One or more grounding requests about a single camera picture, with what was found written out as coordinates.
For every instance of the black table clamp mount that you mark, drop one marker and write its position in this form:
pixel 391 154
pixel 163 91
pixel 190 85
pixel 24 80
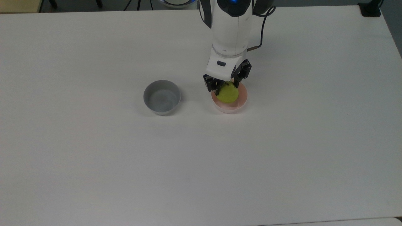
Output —
pixel 370 9

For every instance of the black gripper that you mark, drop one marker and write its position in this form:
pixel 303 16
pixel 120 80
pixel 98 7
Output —
pixel 224 82

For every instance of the grey plastic bowl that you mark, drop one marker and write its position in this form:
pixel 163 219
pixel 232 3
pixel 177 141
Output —
pixel 161 99

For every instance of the green pear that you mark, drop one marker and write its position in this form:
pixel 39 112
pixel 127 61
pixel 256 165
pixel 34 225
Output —
pixel 227 94

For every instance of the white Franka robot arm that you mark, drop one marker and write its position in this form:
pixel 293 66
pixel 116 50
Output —
pixel 229 31

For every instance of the pink plastic bowl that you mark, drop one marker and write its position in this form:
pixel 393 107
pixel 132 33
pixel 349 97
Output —
pixel 230 107

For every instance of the wooden desk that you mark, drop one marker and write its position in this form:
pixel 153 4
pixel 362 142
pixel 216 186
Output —
pixel 19 5

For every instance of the black chair leg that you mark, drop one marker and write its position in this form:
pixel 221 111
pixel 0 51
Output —
pixel 52 3
pixel 99 3

